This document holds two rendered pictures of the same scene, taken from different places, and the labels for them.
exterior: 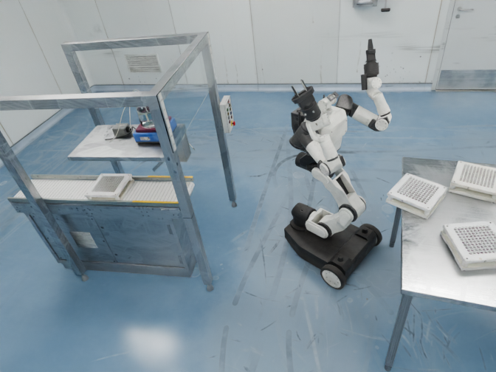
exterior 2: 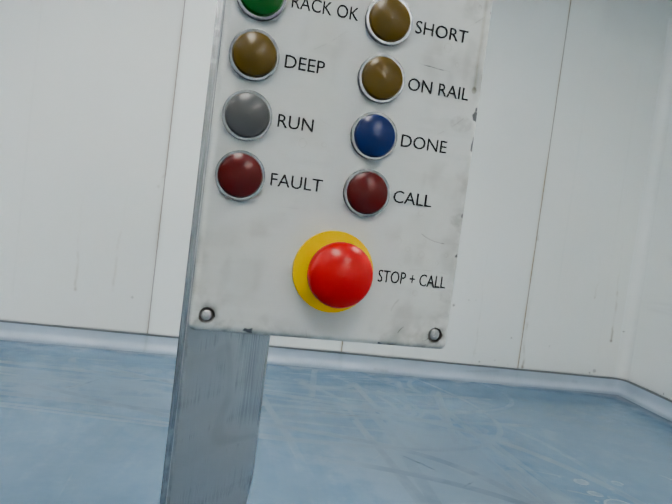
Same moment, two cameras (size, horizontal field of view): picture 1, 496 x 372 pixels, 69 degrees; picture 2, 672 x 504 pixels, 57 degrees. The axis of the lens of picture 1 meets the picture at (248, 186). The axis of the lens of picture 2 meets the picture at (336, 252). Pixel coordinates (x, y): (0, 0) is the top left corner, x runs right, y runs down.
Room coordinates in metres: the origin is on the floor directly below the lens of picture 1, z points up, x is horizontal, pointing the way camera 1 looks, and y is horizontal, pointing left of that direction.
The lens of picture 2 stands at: (2.54, -0.29, 0.92)
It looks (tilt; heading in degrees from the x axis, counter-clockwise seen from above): 3 degrees down; 62
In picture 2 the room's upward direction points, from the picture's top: 7 degrees clockwise
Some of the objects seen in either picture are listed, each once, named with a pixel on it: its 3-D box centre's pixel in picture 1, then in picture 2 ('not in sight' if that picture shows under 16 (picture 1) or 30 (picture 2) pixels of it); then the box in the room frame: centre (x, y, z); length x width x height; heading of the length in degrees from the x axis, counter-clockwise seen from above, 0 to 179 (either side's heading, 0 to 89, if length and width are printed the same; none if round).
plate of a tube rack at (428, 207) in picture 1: (417, 191); not in sight; (1.54, -0.97, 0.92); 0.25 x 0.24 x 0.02; 131
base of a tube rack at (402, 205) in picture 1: (415, 198); not in sight; (1.53, -0.97, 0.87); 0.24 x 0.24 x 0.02; 41
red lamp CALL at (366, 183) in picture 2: not in sight; (367, 192); (2.74, 0.05, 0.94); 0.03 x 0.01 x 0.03; 165
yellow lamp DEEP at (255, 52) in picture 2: not in sight; (254, 54); (2.66, 0.07, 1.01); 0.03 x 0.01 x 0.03; 165
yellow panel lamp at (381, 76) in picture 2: not in sight; (382, 78); (2.74, 0.05, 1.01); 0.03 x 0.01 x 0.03; 165
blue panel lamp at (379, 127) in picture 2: not in sight; (374, 135); (2.74, 0.05, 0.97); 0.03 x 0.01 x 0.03; 165
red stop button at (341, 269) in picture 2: not in sight; (335, 272); (2.72, 0.05, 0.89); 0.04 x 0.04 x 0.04; 75
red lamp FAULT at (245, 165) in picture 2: not in sight; (240, 175); (2.66, 0.07, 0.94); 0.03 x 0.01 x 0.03; 165
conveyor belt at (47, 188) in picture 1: (100, 193); not in sight; (2.10, 1.06, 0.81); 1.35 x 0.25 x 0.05; 75
